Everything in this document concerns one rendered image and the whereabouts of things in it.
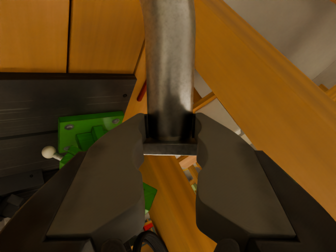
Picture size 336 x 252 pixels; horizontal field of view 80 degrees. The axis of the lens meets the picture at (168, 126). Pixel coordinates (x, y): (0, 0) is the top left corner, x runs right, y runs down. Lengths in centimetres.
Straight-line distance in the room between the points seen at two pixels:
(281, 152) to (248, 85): 10
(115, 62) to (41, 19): 14
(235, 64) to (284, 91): 8
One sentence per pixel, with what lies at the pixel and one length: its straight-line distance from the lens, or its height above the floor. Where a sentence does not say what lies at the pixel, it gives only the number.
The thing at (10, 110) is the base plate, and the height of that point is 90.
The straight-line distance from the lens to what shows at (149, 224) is 995.
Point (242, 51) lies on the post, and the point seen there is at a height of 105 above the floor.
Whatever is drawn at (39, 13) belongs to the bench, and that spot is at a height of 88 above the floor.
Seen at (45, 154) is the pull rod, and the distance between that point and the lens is 51.
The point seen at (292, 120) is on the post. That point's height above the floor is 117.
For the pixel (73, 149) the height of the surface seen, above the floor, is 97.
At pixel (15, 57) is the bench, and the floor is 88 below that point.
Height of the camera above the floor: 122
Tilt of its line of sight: 26 degrees down
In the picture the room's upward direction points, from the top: 151 degrees clockwise
